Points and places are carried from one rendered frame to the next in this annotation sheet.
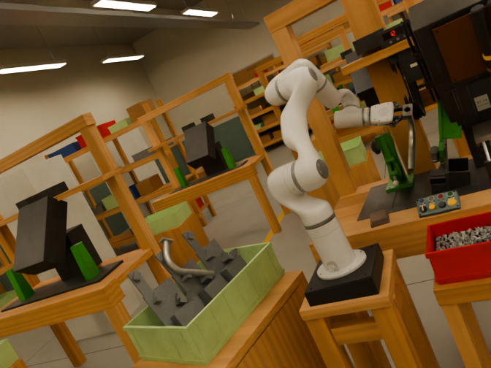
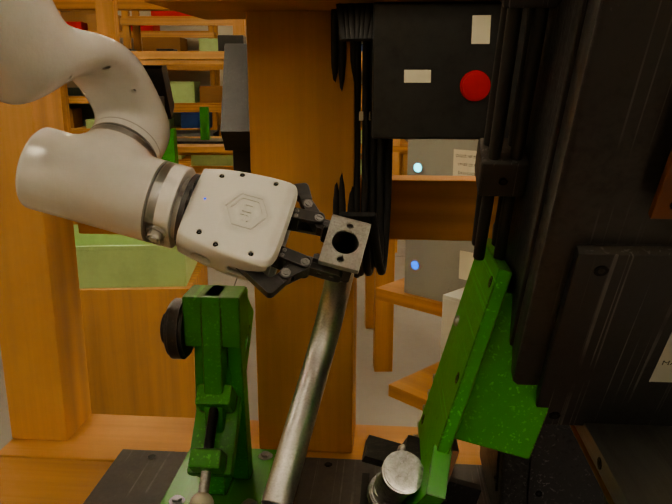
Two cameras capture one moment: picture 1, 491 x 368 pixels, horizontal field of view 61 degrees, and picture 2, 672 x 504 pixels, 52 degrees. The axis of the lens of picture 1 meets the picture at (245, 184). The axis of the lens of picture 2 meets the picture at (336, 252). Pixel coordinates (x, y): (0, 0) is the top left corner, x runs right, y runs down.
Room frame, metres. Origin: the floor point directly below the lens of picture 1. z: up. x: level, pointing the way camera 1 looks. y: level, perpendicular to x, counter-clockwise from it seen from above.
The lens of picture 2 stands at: (1.22, -0.48, 1.42)
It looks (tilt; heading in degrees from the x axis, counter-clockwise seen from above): 14 degrees down; 334
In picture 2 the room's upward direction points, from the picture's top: straight up
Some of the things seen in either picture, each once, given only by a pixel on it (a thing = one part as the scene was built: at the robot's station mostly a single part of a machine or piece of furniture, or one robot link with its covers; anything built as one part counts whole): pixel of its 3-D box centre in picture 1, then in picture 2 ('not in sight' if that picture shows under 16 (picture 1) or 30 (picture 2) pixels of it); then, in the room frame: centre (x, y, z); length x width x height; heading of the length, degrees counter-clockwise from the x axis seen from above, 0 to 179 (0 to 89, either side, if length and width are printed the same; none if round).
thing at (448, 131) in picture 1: (448, 120); (494, 360); (1.68, -0.87, 1.17); 0.13 x 0.12 x 0.20; 59
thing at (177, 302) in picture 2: (375, 147); (176, 328); (2.02, -0.66, 1.12); 0.07 x 0.03 x 0.08; 149
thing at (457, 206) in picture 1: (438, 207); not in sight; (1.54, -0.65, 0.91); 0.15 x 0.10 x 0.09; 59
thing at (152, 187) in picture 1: (126, 184); not in sight; (7.52, 1.92, 1.13); 2.48 x 0.54 x 2.27; 65
